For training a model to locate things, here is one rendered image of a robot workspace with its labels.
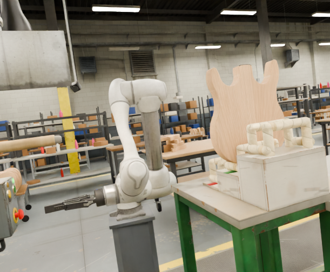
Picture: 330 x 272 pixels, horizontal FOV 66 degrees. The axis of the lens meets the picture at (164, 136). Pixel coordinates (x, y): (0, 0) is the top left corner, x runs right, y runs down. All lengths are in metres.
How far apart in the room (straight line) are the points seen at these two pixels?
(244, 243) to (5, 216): 0.83
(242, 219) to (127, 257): 0.98
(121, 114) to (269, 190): 0.80
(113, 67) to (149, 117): 10.98
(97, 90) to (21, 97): 3.08
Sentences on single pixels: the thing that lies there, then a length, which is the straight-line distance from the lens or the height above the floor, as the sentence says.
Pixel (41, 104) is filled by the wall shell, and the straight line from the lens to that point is 11.98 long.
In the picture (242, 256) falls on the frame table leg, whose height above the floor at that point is 0.81.
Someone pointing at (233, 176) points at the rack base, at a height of 1.02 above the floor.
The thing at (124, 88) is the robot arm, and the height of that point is 1.47.
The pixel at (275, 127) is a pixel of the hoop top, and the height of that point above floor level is 1.20.
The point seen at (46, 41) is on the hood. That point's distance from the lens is 0.74.
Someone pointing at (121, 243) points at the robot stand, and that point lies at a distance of 1.65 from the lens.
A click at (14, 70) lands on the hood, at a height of 1.43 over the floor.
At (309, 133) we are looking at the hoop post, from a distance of 1.01.
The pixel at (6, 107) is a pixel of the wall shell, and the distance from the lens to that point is 12.16.
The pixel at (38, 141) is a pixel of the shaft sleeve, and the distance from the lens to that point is 0.85.
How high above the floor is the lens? 1.26
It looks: 3 degrees down
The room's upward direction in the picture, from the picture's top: 8 degrees counter-clockwise
